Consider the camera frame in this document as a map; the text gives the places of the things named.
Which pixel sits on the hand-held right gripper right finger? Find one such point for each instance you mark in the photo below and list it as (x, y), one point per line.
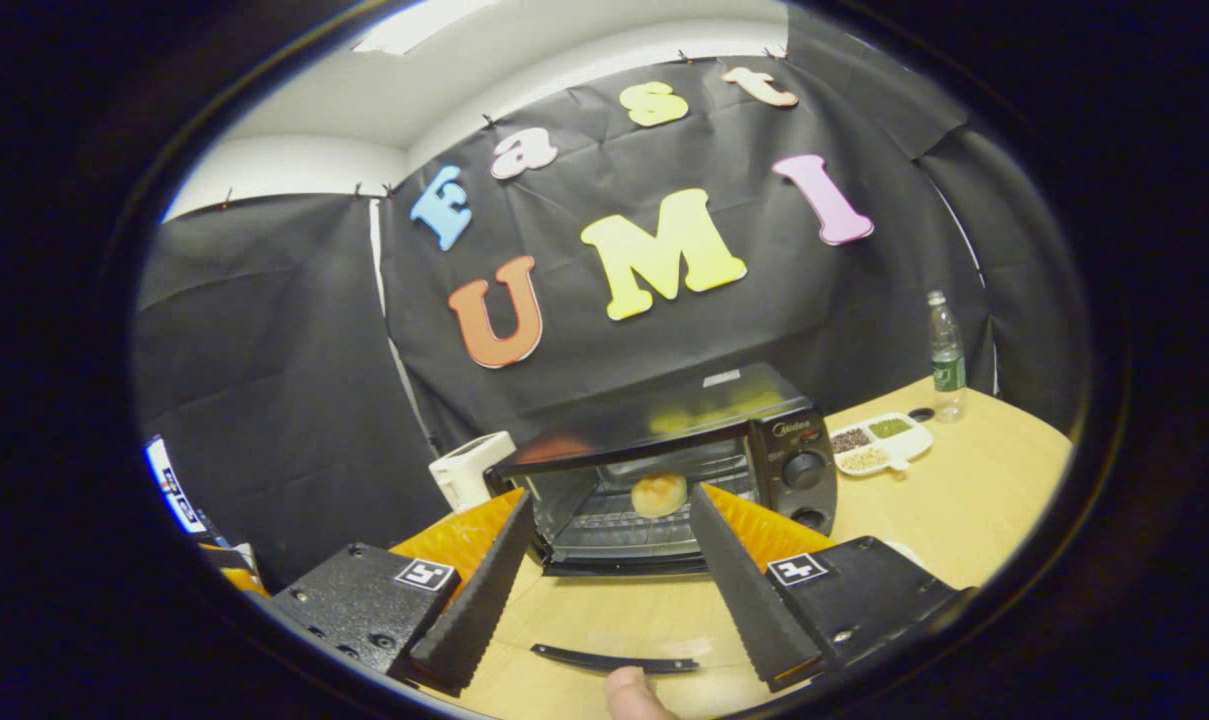
(749, 600)

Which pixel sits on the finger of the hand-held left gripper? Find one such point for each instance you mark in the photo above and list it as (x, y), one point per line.
(239, 578)

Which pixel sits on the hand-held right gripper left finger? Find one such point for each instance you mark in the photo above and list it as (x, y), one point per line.
(479, 605)

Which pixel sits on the round bread bun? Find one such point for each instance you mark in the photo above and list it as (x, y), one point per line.
(659, 495)

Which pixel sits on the black electric oven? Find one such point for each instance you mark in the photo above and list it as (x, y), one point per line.
(684, 405)

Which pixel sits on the blue white printed card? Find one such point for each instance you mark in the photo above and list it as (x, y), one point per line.
(176, 488)

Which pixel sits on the white toaster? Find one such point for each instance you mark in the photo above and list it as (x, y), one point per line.
(464, 470)

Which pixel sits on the white divided dish with grains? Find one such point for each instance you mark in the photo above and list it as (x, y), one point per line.
(879, 445)

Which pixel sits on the black backdrop cloth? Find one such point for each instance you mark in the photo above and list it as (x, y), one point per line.
(314, 380)

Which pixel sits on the black bottle cap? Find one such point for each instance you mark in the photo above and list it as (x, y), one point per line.
(921, 413)

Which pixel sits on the clear plastic water bottle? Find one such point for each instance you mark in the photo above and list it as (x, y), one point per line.
(948, 375)

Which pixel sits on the large ceiling light panel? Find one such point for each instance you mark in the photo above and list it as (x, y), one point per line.
(414, 25)

